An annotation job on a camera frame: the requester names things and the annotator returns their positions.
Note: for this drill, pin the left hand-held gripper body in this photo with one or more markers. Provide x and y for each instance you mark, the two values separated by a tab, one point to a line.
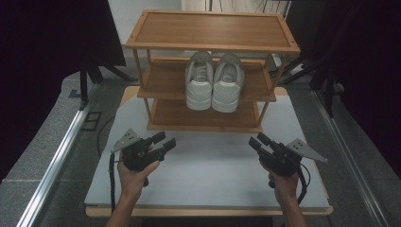
137	157

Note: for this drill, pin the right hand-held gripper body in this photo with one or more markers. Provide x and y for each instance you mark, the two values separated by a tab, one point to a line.
283	160

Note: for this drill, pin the white sneaker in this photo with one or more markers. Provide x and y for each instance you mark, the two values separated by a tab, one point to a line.
199	88
227	91

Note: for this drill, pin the wooden three-tier shoe rack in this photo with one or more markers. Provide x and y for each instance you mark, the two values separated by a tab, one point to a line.
211	30

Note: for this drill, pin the person's left hand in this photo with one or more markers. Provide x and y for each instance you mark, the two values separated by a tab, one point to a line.
134	183

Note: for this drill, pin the person's right hand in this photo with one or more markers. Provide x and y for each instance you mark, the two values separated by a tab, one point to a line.
285	187

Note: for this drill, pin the black metal stand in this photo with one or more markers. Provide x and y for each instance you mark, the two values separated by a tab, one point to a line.
329	94
83	85

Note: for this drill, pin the dark curtain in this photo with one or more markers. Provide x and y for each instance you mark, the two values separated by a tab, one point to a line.
369	69
41	63

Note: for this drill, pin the black floor socket frame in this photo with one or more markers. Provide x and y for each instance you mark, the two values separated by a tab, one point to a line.
91	121

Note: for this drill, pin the aluminium floor rail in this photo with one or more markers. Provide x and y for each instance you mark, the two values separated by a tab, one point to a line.
53	167
350	157

